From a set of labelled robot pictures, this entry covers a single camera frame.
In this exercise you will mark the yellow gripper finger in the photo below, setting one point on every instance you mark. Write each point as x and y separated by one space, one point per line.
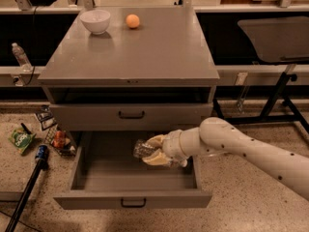
156 141
157 158

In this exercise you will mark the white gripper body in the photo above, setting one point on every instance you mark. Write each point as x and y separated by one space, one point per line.
172 147

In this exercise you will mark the clear plastic water bottle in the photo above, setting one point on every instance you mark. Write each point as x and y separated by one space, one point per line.
143 149

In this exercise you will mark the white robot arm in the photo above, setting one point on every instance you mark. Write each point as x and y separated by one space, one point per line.
217 135

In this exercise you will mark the open grey bottom drawer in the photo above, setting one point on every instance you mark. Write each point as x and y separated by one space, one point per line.
106 175

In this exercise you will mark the grey metal drawer cabinet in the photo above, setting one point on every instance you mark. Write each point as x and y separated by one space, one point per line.
165 60

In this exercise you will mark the closed grey upper drawer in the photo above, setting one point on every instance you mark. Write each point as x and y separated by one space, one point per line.
130 117

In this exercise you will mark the upright water bottle on ledge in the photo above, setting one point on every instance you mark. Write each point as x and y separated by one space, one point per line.
21 58

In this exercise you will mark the dark snack packet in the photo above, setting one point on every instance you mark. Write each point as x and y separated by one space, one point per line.
45 117

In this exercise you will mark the blue soda can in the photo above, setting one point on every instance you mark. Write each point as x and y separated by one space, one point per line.
42 153

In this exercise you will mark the black pole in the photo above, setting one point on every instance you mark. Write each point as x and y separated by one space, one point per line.
40 165

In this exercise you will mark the orange ball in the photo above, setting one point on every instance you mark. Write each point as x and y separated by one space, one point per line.
132 21

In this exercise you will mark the white ceramic bowl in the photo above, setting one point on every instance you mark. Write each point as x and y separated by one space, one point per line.
96 21

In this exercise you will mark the black marker pen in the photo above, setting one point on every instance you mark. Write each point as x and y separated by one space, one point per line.
25 129

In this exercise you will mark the green snack bag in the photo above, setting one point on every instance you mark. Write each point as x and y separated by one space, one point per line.
21 139

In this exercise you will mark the black folding table stand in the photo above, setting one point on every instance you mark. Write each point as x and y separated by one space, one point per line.
281 40

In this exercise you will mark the wire basket with items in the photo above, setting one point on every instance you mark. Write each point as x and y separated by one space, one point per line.
59 141

